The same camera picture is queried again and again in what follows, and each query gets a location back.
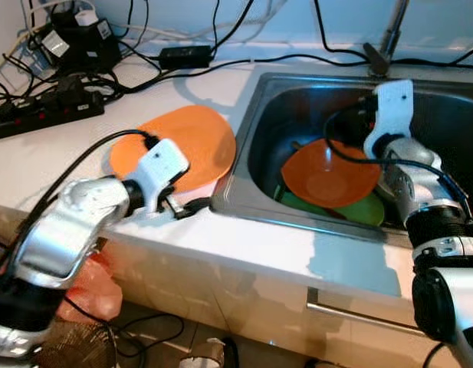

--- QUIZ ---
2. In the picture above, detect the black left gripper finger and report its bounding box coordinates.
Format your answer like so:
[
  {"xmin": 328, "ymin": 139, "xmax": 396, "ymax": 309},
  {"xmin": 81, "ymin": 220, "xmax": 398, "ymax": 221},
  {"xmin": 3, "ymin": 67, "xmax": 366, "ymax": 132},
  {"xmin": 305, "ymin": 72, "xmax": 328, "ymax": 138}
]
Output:
[{"xmin": 175, "ymin": 197, "xmax": 215, "ymax": 219}]

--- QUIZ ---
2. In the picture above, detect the orange bowl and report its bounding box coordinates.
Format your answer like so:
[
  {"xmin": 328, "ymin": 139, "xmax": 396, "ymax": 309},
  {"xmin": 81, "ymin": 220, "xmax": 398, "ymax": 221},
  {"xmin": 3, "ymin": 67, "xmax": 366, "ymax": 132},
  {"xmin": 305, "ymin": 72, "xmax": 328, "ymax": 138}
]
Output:
[{"xmin": 280, "ymin": 137, "xmax": 383, "ymax": 210}]

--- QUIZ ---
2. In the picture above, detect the green plate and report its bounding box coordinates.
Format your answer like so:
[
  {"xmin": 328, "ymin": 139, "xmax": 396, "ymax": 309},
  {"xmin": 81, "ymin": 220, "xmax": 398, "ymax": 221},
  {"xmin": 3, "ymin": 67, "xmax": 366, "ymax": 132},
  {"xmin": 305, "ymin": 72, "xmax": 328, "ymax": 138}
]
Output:
[{"xmin": 275, "ymin": 182, "xmax": 387, "ymax": 228}]

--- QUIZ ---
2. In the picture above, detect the white kitchen base cabinet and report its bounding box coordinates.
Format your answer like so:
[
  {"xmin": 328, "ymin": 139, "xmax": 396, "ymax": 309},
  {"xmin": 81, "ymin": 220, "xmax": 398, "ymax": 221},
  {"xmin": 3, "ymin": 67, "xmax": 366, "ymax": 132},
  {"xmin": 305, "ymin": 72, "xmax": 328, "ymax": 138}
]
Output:
[{"xmin": 98, "ymin": 226, "xmax": 452, "ymax": 368}]

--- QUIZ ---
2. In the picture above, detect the stainless steel sink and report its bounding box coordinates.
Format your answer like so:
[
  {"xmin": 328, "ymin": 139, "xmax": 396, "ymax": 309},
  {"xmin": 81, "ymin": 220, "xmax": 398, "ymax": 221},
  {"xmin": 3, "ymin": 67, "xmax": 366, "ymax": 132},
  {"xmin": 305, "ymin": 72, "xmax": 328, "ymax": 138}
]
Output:
[{"xmin": 211, "ymin": 65, "xmax": 473, "ymax": 248}]

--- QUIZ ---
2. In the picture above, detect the chrome faucet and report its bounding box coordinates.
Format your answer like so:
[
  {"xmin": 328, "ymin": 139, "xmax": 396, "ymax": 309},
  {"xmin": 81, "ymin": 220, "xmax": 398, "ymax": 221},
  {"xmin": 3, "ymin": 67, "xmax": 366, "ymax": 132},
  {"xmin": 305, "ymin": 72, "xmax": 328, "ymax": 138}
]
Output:
[{"xmin": 362, "ymin": 0, "xmax": 411, "ymax": 77}]

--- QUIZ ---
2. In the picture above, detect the black power adapter brick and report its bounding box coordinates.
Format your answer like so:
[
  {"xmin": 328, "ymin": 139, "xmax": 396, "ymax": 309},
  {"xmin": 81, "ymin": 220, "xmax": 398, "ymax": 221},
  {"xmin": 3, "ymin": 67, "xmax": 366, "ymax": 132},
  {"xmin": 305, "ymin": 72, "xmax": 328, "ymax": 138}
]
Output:
[{"xmin": 157, "ymin": 45, "xmax": 215, "ymax": 71}]

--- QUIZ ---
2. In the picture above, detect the black power strip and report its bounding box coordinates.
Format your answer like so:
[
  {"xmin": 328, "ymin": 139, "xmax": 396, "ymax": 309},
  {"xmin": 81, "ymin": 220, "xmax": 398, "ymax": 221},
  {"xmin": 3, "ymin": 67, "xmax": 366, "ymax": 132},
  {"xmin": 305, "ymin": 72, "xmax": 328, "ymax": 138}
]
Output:
[{"xmin": 0, "ymin": 90, "xmax": 106, "ymax": 141}]

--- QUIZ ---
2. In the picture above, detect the black box with white labels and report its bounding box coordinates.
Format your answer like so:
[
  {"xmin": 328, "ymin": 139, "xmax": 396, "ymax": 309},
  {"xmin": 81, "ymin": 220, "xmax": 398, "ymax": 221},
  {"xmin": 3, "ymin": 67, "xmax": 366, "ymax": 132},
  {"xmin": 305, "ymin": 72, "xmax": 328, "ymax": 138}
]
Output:
[{"xmin": 28, "ymin": 4, "xmax": 123, "ymax": 75}]

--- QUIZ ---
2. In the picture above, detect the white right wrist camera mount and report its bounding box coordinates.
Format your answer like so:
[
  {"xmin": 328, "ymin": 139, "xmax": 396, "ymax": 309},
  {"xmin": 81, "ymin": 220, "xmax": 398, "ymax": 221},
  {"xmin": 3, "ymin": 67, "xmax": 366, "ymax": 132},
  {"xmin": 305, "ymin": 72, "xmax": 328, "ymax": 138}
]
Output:
[{"xmin": 363, "ymin": 78, "xmax": 416, "ymax": 159}]

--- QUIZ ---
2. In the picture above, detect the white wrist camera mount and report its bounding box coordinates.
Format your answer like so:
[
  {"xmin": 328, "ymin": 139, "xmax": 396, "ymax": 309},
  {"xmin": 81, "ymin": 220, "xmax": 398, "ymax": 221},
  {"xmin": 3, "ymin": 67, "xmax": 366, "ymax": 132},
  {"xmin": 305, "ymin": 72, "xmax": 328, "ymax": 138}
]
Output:
[
  {"xmin": 363, "ymin": 78, "xmax": 416, "ymax": 159},
  {"xmin": 132, "ymin": 138, "xmax": 190, "ymax": 217}
]

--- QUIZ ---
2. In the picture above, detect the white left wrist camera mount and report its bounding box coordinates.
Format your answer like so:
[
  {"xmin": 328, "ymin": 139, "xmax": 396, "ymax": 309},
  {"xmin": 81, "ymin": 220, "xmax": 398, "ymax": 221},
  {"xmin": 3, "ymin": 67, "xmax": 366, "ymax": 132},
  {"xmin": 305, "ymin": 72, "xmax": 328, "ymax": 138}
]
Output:
[{"xmin": 132, "ymin": 138, "xmax": 190, "ymax": 217}]

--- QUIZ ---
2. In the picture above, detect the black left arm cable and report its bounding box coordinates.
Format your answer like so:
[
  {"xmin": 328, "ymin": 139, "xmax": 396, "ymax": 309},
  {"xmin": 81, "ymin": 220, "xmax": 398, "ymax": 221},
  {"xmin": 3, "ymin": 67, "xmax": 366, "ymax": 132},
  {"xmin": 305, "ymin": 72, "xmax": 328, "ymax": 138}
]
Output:
[{"xmin": 0, "ymin": 129, "xmax": 160, "ymax": 281}]

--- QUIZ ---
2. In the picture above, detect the black floor cable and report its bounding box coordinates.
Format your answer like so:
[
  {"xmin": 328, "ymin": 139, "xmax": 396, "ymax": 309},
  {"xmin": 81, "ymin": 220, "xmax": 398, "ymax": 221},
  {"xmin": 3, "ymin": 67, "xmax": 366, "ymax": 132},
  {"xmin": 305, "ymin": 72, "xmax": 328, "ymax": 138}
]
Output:
[{"xmin": 113, "ymin": 309, "xmax": 185, "ymax": 355}]

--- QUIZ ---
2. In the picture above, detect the wire fan guard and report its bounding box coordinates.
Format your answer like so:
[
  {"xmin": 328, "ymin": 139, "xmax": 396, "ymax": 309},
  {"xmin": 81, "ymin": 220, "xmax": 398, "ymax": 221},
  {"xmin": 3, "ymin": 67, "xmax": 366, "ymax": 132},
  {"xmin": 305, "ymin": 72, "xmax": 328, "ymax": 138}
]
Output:
[{"xmin": 33, "ymin": 320, "xmax": 120, "ymax": 368}]

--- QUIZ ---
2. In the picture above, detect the silver drawer handle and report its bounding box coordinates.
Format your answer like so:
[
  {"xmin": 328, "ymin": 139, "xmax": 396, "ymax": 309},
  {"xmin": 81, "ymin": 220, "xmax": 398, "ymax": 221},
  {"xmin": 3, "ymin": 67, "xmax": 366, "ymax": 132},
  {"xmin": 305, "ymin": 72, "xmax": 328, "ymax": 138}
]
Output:
[{"xmin": 306, "ymin": 287, "xmax": 426, "ymax": 339}]

